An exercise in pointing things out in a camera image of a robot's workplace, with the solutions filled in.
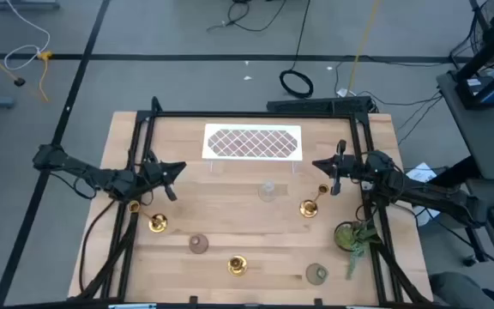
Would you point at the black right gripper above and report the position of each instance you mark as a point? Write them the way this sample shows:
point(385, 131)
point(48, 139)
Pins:
point(350, 166)

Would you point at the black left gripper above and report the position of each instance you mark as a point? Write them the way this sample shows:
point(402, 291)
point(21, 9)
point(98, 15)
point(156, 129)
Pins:
point(154, 171)

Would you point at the tall brass candlestick holder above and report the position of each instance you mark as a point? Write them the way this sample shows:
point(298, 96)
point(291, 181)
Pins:
point(158, 223)
point(237, 266)
point(308, 209)

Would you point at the clear glass candle holder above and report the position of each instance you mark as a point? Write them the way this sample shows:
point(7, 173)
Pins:
point(267, 194)

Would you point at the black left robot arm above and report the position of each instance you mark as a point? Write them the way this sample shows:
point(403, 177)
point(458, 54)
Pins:
point(84, 169)

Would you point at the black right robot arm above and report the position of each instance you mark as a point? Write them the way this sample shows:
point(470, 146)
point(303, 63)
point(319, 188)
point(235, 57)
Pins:
point(427, 195)

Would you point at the black power strip box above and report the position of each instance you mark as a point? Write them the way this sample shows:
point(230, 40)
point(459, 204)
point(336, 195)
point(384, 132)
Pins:
point(315, 105)

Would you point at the potted green succulent plant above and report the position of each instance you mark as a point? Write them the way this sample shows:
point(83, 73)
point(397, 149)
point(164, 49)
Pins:
point(350, 236)

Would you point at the white lattice shelf rack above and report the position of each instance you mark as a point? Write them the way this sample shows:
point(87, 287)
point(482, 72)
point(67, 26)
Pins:
point(251, 143)

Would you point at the white paper sheet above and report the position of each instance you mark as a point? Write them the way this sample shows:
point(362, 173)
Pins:
point(420, 173)

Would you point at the black edge clamp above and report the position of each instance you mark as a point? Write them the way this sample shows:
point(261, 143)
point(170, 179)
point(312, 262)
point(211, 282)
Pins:
point(193, 299)
point(317, 301)

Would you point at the grey side cart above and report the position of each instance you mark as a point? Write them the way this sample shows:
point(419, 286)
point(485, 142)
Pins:
point(487, 137)

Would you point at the yellow rod black tip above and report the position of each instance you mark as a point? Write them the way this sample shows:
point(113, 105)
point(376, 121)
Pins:
point(19, 81)

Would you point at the black equipment stand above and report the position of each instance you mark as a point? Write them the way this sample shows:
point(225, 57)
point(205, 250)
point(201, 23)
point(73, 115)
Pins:
point(487, 47)

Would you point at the black aluminium table frame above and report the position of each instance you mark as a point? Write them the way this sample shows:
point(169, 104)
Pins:
point(230, 114)

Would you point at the white metal bracket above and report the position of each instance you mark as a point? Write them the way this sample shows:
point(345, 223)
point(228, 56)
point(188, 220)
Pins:
point(360, 307)
point(133, 306)

